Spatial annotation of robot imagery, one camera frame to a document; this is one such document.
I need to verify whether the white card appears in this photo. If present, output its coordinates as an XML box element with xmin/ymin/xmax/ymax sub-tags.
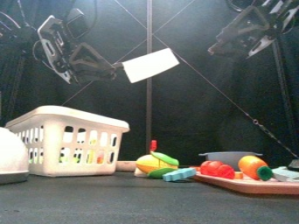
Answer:
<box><xmin>114</xmin><ymin>47</ymin><xmax>182</xmax><ymax>84</ymax></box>

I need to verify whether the light blue toy block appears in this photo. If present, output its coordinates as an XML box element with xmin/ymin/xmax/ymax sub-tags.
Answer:
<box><xmin>162</xmin><ymin>167</ymin><xmax>198</xmax><ymax>183</ymax></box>

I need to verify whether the white plastic basket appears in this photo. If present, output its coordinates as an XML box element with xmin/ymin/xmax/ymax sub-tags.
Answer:
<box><xmin>4</xmin><ymin>105</ymin><xmax>131</xmax><ymax>178</ymax></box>

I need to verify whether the green toy in basket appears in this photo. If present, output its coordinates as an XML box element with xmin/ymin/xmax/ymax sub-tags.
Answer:
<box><xmin>59</xmin><ymin>156</ymin><xmax>82</xmax><ymax>165</ymax></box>

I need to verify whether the cream toy block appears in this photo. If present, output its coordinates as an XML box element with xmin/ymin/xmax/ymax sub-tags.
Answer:
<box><xmin>116</xmin><ymin>160</ymin><xmax>138</xmax><ymax>172</ymax></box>

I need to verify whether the yellow toy corn green husk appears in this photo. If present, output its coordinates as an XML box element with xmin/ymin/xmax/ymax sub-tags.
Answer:
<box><xmin>135</xmin><ymin>150</ymin><xmax>181</xmax><ymax>179</ymax></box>

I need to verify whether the white dome with grey base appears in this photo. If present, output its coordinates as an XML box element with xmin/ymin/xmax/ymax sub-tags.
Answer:
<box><xmin>0</xmin><ymin>127</ymin><xmax>31</xmax><ymax>186</ymax></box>

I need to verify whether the grey toy pot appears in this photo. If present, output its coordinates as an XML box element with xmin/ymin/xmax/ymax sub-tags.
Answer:
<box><xmin>198</xmin><ymin>150</ymin><xmax>265</xmax><ymax>172</ymax></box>

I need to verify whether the orange toy carrot green top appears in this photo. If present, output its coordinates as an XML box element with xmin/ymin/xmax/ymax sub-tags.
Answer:
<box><xmin>238</xmin><ymin>155</ymin><xmax>275</xmax><ymax>182</ymax></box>

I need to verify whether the red toy tomato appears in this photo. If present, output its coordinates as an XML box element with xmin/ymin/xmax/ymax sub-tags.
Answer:
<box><xmin>199</xmin><ymin>159</ymin><xmax>237</xmax><ymax>180</ymax></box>

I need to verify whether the light blue toy piece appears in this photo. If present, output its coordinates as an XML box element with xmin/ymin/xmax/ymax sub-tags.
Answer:
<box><xmin>271</xmin><ymin>165</ymin><xmax>299</xmax><ymax>183</ymax></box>

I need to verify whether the pink cutting board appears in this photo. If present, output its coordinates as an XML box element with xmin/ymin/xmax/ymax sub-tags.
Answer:
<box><xmin>191</xmin><ymin>165</ymin><xmax>299</xmax><ymax>196</ymax></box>

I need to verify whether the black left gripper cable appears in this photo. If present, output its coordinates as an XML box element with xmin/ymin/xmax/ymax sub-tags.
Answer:
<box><xmin>32</xmin><ymin>38</ymin><xmax>54</xmax><ymax>73</ymax></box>

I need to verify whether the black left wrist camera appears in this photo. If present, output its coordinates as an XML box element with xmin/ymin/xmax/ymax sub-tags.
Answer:
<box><xmin>64</xmin><ymin>8</ymin><xmax>90</xmax><ymax>40</ymax></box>

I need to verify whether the grey vertical frame pole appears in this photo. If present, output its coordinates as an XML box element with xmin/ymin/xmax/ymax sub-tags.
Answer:
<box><xmin>145</xmin><ymin>0</ymin><xmax>155</xmax><ymax>155</ymax></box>

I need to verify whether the thin brace wire with turnbuckle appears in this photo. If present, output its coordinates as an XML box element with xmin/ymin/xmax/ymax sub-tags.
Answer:
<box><xmin>114</xmin><ymin>0</ymin><xmax>299</xmax><ymax>160</ymax></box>

